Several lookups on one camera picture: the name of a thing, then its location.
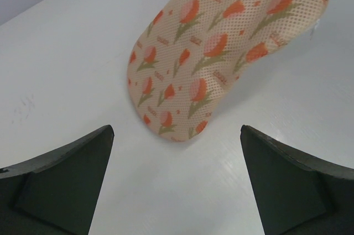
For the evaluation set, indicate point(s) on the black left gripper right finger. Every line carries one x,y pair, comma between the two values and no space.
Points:
295,192

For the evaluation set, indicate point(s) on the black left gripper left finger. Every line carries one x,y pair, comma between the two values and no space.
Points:
56,192

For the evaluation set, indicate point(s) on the floral mesh laundry bag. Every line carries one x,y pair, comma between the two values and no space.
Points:
193,51

